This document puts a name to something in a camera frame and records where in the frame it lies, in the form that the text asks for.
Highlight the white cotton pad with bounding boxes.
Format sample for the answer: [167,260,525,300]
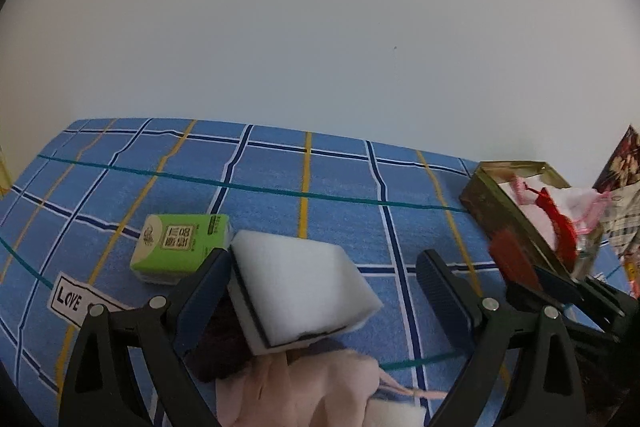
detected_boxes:
[367,399,427,427]

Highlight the white sponge with dark layer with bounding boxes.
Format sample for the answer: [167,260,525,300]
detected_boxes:
[227,230,385,355]

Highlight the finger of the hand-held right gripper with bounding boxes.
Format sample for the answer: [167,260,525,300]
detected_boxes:
[532,264,627,318]
[505,283,624,334]

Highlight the plaid patchwork fabric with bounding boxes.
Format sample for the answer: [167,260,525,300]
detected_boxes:
[592,124,640,202]

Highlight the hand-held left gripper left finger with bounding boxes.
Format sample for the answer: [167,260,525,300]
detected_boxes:
[57,248,233,427]

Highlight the red fabric pouch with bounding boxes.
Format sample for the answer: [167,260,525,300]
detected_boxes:
[487,187,576,290]

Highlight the pale pink cloth with strap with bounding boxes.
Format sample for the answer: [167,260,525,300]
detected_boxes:
[215,347,451,427]

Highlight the blue plaid bed sheet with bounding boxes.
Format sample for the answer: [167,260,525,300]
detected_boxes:
[0,118,640,427]

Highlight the white gauze cloth pink trim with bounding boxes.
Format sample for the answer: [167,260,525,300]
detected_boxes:
[500,175,616,253]

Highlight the green tissue packet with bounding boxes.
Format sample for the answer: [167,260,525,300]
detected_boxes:
[130,213,235,285]

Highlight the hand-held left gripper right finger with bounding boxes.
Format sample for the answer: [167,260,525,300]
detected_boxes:
[415,249,586,427]

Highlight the gold metal tin box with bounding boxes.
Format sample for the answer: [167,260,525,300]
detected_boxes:
[459,160,606,283]

